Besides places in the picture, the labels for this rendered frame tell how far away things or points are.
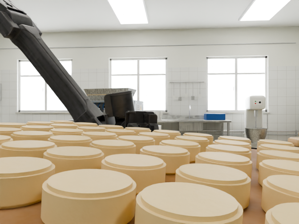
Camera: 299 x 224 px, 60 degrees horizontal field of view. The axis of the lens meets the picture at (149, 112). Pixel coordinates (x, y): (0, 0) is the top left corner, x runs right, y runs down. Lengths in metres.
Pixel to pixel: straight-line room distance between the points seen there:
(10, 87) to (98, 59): 2.31
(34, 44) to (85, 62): 5.82
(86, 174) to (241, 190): 0.09
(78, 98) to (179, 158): 0.47
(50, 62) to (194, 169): 0.59
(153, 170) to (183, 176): 0.02
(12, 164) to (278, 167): 0.19
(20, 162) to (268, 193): 0.16
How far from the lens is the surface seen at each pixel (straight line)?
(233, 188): 0.17
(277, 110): 6.59
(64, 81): 0.70
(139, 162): 0.19
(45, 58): 0.73
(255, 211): 0.19
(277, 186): 0.17
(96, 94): 3.08
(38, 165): 0.18
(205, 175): 0.17
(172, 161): 0.24
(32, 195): 0.17
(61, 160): 0.21
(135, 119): 0.57
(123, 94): 0.62
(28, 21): 0.83
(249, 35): 6.62
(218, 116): 5.66
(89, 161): 0.21
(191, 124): 5.52
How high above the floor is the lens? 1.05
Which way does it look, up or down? level
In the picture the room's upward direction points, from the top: straight up
